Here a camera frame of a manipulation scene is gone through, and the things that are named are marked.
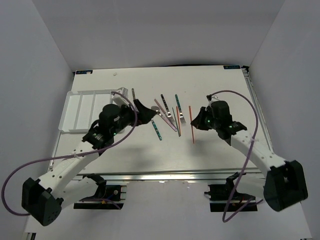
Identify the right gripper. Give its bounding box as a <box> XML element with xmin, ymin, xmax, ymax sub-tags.
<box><xmin>190</xmin><ymin>107</ymin><xmax>220</xmax><ymax>131</ymax></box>

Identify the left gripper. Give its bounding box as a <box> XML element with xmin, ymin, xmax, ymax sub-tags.
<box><xmin>111</xmin><ymin>99</ymin><xmax>157</xmax><ymax>136</ymax></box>

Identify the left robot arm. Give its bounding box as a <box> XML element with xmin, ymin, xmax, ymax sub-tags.
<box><xmin>21</xmin><ymin>99</ymin><xmax>156</xmax><ymax>226</ymax></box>

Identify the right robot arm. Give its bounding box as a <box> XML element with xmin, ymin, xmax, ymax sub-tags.
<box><xmin>144</xmin><ymin>98</ymin><xmax>308</xmax><ymax>212</ymax></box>

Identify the teal chopstick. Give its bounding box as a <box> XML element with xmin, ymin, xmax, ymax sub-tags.
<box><xmin>172</xmin><ymin>107</ymin><xmax>181</xmax><ymax>137</ymax></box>

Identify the right blue table label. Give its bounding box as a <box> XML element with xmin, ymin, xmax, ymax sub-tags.
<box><xmin>223</xmin><ymin>65</ymin><xmax>241</xmax><ymax>70</ymax></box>

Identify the blue table label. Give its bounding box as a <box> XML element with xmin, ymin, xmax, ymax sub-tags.
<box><xmin>75</xmin><ymin>69</ymin><xmax>93</xmax><ymax>75</ymax></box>
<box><xmin>223</xmin><ymin>65</ymin><xmax>241</xmax><ymax>70</ymax></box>

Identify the white divided plastic tray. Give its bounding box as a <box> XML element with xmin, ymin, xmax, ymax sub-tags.
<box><xmin>58</xmin><ymin>89</ymin><xmax>114</xmax><ymax>134</ymax></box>

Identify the left blue table label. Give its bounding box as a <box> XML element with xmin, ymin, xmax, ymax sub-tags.
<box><xmin>75</xmin><ymin>69</ymin><xmax>93</xmax><ymax>75</ymax></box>

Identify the pink handled spoon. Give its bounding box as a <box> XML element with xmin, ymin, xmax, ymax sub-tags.
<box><xmin>151</xmin><ymin>106</ymin><xmax>178</xmax><ymax>132</ymax></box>

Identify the teal handled spoon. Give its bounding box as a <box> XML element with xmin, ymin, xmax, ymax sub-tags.
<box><xmin>151</xmin><ymin>119</ymin><xmax>163</xmax><ymax>141</ymax></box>

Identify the teal handled fork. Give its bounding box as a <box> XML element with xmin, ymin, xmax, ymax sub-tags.
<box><xmin>174</xmin><ymin>94</ymin><xmax>186</xmax><ymax>125</ymax></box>

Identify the black handled fork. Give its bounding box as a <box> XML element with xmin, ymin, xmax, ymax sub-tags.
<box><xmin>160</xmin><ymin>94</ymin><xmax>175</xmax><ymax>124</ymax></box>

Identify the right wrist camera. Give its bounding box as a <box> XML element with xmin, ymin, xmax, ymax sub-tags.
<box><xmin>206</xmin><ymin>94</ymin><xmax>220</xmax><ymax>107</ymax></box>

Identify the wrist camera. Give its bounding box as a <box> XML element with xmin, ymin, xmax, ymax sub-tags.
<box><xmin>206</xmin><ymin>94</ymin><xmax>220</xmax><ymax>107</ymax></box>
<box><xmin>111</xmin><ymin>87</ymin><xmax>129</xmax><ymax>107</ymax></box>

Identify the black handled table knife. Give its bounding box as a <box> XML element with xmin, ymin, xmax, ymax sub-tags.
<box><xmin>131</xmin><ymin>88</ymin><xmax>136</xmax><ymax>100</ymax></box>

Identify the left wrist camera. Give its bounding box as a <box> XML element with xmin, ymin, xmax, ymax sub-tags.
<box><xmin>111</xmin><ymin>87</ymin><xmax>129</xmax><ymax>107</ymax></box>

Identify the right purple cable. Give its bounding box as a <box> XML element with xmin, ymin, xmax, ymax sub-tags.
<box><xmin>206</xmin><ymin>90</ymin><xmax>265</xmax><ymax>223</ymax></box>

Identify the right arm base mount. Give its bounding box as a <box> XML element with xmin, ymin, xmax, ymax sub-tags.
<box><xmin>204</xmin><ymin>172</ymin><xmax>258</xmax><ymax>213</ymax></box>

